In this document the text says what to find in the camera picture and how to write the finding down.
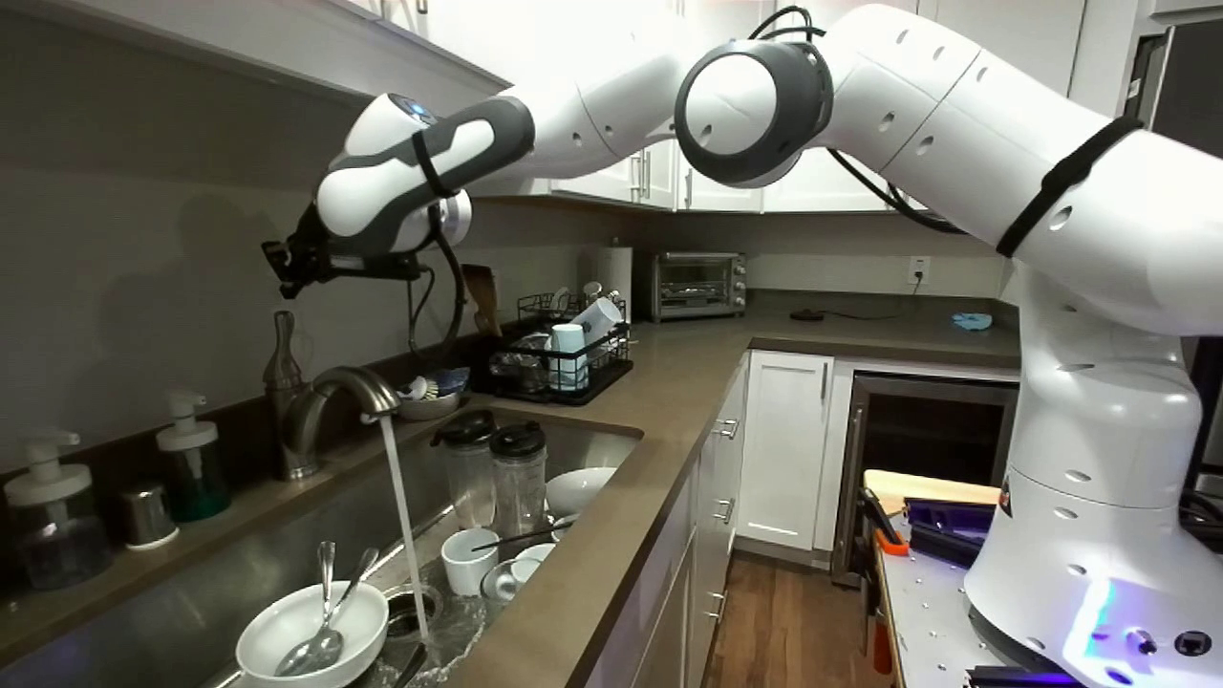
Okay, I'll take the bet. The white base cabinet door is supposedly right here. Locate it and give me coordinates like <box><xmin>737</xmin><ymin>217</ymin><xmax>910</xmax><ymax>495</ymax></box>
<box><xmin>737</xmin><ymin>347</ymin><xmax>852</xmax><ymax>557</ymax></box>

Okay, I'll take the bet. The blender cup black lid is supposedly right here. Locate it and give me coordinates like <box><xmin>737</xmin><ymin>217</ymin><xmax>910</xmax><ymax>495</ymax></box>
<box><xmin>430</xmin><ymin>413</ymin><xmax>502</xmax><ymax>532</ymax></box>

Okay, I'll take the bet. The white plate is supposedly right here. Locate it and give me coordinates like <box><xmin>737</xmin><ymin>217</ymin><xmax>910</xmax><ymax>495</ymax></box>
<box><xmin>544</xmin><ymin>464</ymin><xmax>623</xmax><ymax>520</ymax></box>

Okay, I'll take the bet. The white plastic container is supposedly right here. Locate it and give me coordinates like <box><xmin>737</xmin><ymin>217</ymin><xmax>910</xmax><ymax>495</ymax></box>
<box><xmin>569</xmin><ymin>296</ymin><xmax>630</xmax><ymax>356</ymax></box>

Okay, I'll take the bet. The stainless steel sink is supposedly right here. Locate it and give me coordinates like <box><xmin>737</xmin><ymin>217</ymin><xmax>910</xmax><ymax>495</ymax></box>
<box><xmin>0</xmin><ymin>413</ymin><xmax>640</xmax><ymax>688</ymax></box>

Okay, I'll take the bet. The wooden board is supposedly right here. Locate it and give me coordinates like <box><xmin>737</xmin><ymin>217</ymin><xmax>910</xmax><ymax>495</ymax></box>
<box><xmin>863</xmin><ymin>468</ymin><xmax>1009</xmax><ymax>518</ymax></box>

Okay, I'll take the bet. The white mug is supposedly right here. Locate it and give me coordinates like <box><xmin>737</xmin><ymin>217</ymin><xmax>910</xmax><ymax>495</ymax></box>
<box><xmin>434</xmin><ymin>523</ymin><xmax>504</xmax><ymax>599</ymax></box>

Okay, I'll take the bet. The robot mounting table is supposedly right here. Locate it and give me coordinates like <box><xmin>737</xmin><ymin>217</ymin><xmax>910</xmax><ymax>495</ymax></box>
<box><xmin>863</xmin><ymin>468</ymin><xmax>1223</xmax><ymax>688</ymax></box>

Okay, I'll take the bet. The silver toaster oven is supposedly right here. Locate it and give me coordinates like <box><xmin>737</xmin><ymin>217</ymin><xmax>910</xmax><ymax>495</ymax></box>
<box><xmin>645</xmin><ymin>248</ymin><xmax>753</xmax><ymax>322</ymax></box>

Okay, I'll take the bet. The long white upper cabinet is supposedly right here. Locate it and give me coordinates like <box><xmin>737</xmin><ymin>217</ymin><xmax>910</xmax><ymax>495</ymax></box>
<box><xmin>0</xmin><ymin>0</ymin><xmax>510</xmax><ymax>129</ymax></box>

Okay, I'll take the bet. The grey sink base cabinet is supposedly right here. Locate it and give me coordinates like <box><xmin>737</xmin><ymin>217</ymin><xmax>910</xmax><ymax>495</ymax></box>
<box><xmin>578</xmin><ymin>356</ymin><xmax>756</xmax><ymax>688</ymax></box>

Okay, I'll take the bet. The large metal spoon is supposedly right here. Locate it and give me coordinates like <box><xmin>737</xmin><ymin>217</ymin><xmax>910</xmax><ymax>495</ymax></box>
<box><xmin>276</xmin><ymin>546</ymin><xmax>387</xmax><ymax>681</ymax></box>

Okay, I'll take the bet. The teal cup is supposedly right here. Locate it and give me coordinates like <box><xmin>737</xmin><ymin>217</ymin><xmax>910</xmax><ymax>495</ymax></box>
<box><xmin>544</xmin><ymin>319</ymin><xmax>595</xmax><ymax>398</ymax></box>

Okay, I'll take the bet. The small metal cup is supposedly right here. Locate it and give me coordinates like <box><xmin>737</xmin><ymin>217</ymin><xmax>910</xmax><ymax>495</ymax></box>
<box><xmin>118</xmin><ymin>478</ymin><xmax>183</xmax><ymax>553</ymax></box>

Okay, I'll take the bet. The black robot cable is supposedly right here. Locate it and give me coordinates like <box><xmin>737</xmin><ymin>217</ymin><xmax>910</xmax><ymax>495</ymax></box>
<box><xmin>400</xmin><ymin>0</ymin><xmax>1149</xmax><ymax>356</ymax></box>

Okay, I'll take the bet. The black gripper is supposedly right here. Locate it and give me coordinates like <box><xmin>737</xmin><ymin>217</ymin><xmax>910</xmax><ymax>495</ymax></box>
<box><xmin>259</xmin><ymin>207</ymin><xmax>426</xmax><ymax>301</ymax></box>

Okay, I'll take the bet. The chrome kitchen faucet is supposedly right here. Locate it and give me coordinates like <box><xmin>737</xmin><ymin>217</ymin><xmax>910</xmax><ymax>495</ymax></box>
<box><xmin>259</xmin><ymin>306</ymin><xmax>403</xmax><ymax>487</ymax></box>

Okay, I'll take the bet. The black clamp bar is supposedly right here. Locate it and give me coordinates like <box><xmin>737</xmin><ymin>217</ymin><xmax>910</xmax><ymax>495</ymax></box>
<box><xmin>905</xmin><ymin>497</ymin><xmax>1009</xmax><ymax>571</ymax></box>

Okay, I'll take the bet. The black built-in oven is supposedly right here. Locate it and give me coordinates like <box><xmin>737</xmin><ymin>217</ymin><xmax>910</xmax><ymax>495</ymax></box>
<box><xmin>831</xmin><ymin>372</ymin><xmax>1023</xmax><ymax>585</ymax></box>

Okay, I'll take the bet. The glass jar in sink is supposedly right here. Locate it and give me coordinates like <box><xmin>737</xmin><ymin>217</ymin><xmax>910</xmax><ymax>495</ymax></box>
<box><xmin>489</xmin><ymin>420</ymin><xmax>555</xmax><ymax>546</ymax></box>

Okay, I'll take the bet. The white brush holder bowl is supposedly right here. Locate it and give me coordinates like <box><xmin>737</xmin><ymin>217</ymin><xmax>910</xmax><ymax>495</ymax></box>
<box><xmin>395</xmin><ymin>374</ymin><xmax>466</xmax><ymax>425</ymax></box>

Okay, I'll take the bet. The clear glass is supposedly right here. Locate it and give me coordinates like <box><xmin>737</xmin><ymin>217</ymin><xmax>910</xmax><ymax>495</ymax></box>
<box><xmin>481</xmin><ymin>541</ymin><xmax>560</xmax><ymax>603</ymax></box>

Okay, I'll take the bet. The clear soap dispenser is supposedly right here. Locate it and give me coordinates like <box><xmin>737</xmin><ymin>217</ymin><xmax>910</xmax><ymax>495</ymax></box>
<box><xmin>0</xmin><ymin>430</ymin><xmax>116</xmax><ymax>593</ymax></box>

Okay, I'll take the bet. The black dish rack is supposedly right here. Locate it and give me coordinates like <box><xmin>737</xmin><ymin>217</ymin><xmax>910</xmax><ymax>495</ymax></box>
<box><xmin>471</xmin><ymin>300</ymin><xmax>637</xmax><ymax>409</ymax></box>

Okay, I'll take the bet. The small metal spoon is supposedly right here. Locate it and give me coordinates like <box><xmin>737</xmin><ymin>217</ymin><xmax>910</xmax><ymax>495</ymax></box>
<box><xmin>314</xmin><ymin>534</ymin><xmax>342</xmax><ymax>616</ymax></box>

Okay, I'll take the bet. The orange black hand tool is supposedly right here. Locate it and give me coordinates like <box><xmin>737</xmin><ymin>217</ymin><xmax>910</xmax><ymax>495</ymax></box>
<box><xmin>863</xmin><ymin>488</ymin><xmax>918</xmax><ymax>561</ymax></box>

